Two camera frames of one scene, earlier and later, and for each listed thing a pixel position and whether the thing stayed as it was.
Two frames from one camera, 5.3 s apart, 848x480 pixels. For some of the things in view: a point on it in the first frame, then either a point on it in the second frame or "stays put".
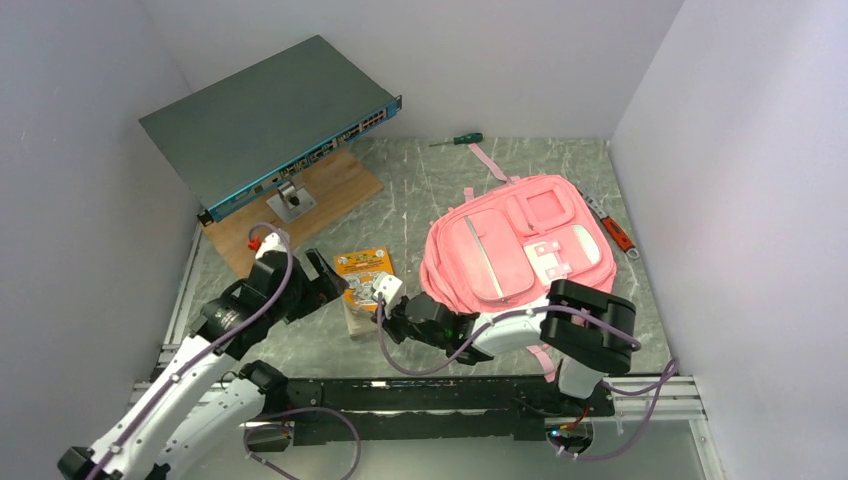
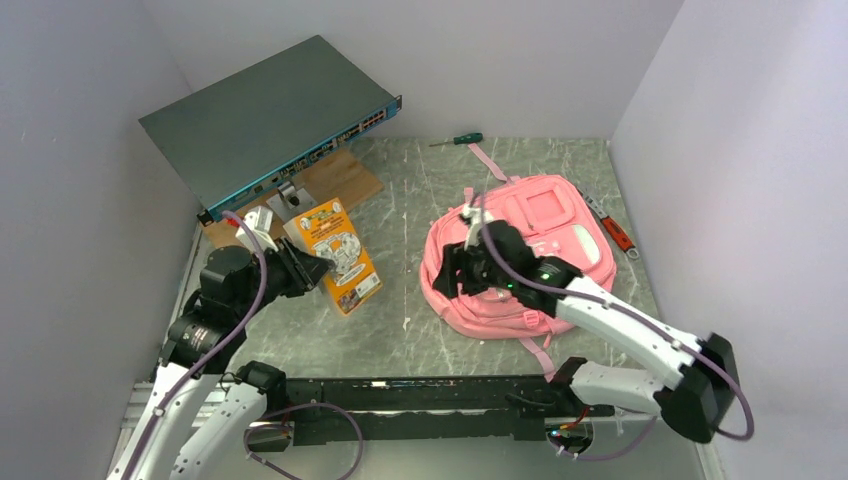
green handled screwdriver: (469, 138) stays put
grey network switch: (227, 138) stays put
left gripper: (325, 288) to (309, 269)
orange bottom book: (358, 271) to (325, 231)
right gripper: (389, 317) to (447, 281)
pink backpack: (501, 249) stays put
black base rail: (426, 409) stays put
